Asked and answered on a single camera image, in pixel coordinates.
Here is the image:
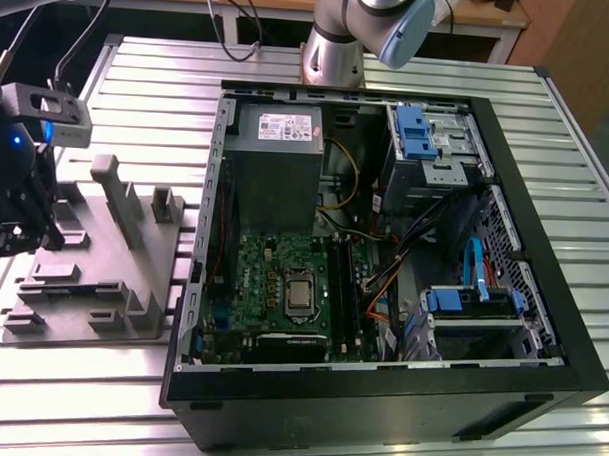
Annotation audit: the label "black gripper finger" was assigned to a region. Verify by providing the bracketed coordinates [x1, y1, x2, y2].
[13, 142, 70, 254]
[0, 220, 51, 260]

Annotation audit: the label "black RAM slot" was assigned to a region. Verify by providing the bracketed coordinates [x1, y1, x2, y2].
[327, 232, 350, 352]

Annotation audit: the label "grey parts rack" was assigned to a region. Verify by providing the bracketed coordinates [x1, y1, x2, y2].
[2, 150, 189, 348]

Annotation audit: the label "green motherboard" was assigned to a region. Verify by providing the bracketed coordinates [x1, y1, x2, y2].
[199, 227, 388, 368]

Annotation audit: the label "grey power supply unit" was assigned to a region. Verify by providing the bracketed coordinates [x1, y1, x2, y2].
[219, 101, 328, 236]

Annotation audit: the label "silver CPU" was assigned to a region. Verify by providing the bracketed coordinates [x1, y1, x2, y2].
[286, 279, 317, 309]

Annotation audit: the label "CPU socket with cover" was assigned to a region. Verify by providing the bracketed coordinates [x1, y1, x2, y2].
[279, 266, 325, 326]

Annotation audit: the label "black graphics card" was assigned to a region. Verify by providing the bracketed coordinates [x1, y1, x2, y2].
[253, 329, 329, 366]

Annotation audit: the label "black open PC case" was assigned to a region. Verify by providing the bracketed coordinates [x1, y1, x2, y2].
[157, 76, 609, 456]

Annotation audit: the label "blue drive carrier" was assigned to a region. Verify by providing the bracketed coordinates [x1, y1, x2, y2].
[394, 104, 443, 163]

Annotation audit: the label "metal disk bay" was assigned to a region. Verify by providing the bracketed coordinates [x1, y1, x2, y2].
[402, 286, 566, 368]

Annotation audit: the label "metal drive cage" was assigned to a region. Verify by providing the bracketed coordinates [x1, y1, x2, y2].
[381, 103, 496, 219]

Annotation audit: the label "hard disk in blue carrier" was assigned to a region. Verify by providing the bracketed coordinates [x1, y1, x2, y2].
[423, 284, 527, 325]

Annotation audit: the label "brown wooden cabinet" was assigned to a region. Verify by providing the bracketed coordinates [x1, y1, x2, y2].
[507, 0, 609, 145]

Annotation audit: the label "cable with metal ferrule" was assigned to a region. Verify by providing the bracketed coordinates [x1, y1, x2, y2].
[0, 4, 43, 80]

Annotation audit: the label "red wire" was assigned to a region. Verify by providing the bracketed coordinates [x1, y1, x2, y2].
[209, 177, 233, 286]

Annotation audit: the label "dangling cable with plug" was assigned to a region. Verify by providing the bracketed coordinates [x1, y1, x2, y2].
[203, 0, 266, 63]

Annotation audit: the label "yellow wire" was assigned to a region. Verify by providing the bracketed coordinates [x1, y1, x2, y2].
[322, 138, 363, 212]

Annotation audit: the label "orange wire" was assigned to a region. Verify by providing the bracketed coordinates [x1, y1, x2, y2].
[364, 284, 400, 323]

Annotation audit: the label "black cable bundle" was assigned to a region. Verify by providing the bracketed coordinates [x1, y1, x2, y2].
[364, 182, 487, 295]

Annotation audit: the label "blue and purple wire bundle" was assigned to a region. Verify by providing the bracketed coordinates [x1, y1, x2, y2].
[379, 310, 416, 364]

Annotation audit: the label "blue SATA wire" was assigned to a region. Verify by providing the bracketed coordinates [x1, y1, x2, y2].
[461, 237, 493, 302]

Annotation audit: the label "red power wires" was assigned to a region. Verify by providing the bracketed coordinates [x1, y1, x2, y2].
[483, 261, 507, 292]

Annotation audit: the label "wooden workbench white frame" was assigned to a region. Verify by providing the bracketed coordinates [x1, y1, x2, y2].
[0, 0, 533, 65]

